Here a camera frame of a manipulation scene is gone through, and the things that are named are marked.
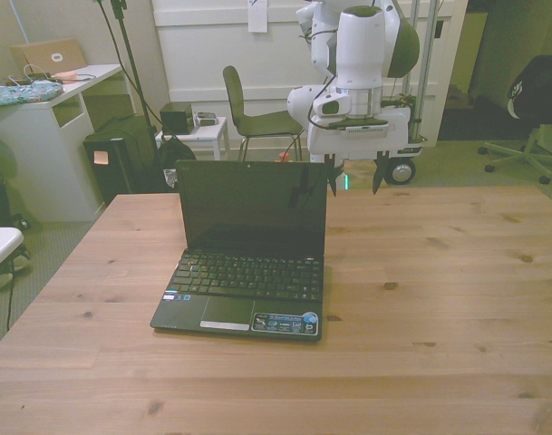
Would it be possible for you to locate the black box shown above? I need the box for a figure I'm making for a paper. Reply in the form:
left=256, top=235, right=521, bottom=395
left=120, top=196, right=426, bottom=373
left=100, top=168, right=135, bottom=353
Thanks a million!
left=160, top=101, right=195, bottom=136

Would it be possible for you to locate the black computer tower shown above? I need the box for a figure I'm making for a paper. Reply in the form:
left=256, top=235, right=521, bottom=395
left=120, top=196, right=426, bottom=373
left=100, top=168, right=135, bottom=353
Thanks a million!
left=82, top=130, right=132, bottom=206

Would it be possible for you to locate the black backpack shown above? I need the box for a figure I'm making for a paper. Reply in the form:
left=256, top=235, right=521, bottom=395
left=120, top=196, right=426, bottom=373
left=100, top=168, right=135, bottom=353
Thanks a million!
left=154, top=134, right=198, bottom=192

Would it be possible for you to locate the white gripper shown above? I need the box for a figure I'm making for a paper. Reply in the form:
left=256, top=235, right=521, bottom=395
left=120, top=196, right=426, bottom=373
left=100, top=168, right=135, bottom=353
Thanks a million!
left=307, top=106, right=416, bottom=198

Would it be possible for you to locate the white cable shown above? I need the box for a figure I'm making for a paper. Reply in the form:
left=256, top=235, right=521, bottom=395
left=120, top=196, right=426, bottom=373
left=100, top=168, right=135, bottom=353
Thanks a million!
left=6, top=63, right=95, bottom=87

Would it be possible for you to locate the white shelf unit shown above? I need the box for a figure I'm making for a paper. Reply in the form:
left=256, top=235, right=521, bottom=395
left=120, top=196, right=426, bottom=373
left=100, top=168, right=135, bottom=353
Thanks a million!
left=0, top=63, right=137, bottom=224

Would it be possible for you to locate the black netbook laptop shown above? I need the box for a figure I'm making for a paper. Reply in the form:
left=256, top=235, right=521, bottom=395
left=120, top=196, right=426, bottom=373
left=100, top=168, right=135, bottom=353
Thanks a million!
left=149, top=159, right=329, bottom=343

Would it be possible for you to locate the white paper sheet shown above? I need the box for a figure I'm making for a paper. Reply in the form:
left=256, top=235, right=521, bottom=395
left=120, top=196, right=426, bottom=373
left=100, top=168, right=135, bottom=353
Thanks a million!
left=247, top=0, right=269, bottom=34

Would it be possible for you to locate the white robot cart with wheel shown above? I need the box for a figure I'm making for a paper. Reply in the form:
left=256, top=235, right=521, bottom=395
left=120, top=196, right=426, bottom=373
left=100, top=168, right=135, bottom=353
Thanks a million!
left=383, top=135, right=429, bottom=187

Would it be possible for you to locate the black jacket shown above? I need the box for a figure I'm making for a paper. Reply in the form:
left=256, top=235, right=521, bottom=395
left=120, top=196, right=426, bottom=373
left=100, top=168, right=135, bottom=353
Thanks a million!
left=506, top=54, right=552, bottom=133

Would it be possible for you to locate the small grey device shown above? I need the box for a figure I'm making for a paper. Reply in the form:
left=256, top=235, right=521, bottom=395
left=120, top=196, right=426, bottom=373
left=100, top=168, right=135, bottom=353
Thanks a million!
left=192, top=111, right=219, bottom=129

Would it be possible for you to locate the floral fabric pouch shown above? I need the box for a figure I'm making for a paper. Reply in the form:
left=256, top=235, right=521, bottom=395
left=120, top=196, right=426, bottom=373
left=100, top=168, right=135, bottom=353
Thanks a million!
left=0, top=78, right=65, bottom=109

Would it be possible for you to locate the office chair with star base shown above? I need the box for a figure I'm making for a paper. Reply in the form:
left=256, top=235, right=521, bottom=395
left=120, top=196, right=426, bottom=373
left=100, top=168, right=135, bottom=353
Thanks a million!
left=482, top=121, right=552, bottom=185

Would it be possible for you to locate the dark plywood chair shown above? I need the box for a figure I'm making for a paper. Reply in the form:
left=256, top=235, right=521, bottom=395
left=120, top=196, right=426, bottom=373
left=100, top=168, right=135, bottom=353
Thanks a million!
left=222, top=65, right=305, bottom=162

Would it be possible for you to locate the cardboard box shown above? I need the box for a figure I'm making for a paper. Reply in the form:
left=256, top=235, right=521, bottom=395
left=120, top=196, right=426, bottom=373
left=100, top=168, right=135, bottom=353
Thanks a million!
left=8, top=38, right=90, bottom=79

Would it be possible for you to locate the small white side table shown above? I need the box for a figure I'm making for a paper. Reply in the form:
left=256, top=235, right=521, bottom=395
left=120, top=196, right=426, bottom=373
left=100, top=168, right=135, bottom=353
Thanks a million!
left=154, top=115, right=232, bottom=162

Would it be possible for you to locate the black tripod stand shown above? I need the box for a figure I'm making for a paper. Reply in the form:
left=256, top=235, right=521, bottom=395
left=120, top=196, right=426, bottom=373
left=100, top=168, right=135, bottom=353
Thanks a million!
left=92, top=0, right=164, bottom=194

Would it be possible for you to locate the aluminium profile pole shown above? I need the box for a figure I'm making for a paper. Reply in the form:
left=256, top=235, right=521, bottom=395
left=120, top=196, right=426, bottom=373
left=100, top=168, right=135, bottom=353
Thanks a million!
left=411, top=0, right=441, bottom=142

